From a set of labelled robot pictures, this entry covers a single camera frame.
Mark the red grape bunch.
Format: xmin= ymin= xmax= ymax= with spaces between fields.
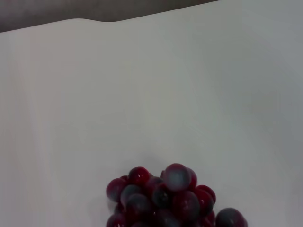
xmin=106 ymin=163 xmax=249 ymax=227

